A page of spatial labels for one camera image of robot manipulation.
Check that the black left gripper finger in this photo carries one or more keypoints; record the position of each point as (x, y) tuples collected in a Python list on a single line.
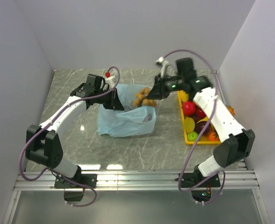
[(114, 95), (116, 105)]

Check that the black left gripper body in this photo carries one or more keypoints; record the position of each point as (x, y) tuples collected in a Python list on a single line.
[(106, 100)]

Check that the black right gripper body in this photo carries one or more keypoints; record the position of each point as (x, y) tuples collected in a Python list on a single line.
[(174, 84)]

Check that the fake brown longan bunch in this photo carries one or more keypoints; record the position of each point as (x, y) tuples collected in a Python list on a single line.
[(142, 100)]

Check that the light blue plastic bag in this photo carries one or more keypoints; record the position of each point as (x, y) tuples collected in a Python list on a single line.
[(132, 121)]

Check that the fake red apple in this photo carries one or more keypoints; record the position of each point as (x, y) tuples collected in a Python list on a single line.
[(188, 108)]

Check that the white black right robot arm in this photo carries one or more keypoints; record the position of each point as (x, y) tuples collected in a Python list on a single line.
[(235, 141)]

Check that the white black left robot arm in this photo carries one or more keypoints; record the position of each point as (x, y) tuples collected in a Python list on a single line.
[(43, 144)]

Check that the fake dark red fruit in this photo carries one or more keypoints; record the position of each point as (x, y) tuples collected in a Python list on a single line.
[(199, 126)]

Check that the fake orange pineapple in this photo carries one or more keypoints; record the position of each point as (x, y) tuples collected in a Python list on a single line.
[(231, 110)]

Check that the fake orange tangerine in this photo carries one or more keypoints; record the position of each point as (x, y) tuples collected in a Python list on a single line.
[(213, 136)]

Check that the yellow plastic tray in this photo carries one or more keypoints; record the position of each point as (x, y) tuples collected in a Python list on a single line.
[(199, 115)]

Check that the black box under left base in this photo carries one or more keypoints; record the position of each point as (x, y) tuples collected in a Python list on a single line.
[(73, 196)]

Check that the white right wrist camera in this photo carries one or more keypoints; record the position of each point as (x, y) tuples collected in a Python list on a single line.
[(163, 64)]

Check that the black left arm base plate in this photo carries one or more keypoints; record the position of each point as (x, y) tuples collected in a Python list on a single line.
[(70, 183)]

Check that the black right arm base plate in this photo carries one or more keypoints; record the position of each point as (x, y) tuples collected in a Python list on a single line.
[(190, 179)]

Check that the aluminium front rail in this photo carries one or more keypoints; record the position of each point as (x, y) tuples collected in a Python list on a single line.
[(139, 180)]

